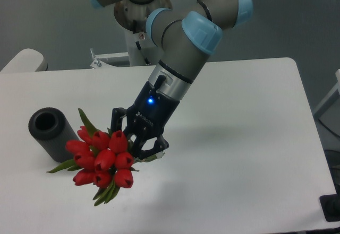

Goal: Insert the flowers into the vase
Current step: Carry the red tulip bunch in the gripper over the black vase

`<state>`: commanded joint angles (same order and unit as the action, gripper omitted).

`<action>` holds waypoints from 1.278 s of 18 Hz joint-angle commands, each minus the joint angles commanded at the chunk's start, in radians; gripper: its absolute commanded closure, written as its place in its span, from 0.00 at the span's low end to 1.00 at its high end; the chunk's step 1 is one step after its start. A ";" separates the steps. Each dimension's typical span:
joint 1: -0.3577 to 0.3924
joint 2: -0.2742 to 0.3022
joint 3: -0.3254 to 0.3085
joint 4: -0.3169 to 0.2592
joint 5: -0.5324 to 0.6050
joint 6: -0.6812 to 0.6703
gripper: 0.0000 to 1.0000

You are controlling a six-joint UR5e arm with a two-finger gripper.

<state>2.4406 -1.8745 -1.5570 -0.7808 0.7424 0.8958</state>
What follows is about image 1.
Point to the dark grey ribbed vase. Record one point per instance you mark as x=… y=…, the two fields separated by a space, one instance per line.
x=50 y=128

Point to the black device at table edge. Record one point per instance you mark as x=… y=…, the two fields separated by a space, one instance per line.
x=330 y=207

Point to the red tulip bouquet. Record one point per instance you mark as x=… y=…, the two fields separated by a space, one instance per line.
x=104 y=159

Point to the white furniture frame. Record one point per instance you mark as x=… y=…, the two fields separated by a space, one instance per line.
x=329 y=99

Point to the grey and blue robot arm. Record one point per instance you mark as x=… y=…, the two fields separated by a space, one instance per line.
x=187 y=40

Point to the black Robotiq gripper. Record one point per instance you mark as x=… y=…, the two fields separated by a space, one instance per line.
x=146 y=119

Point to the white chair armrest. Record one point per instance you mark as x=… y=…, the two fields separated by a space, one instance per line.
x=27 y=60

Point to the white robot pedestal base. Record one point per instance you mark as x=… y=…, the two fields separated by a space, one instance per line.
x=141 y=50

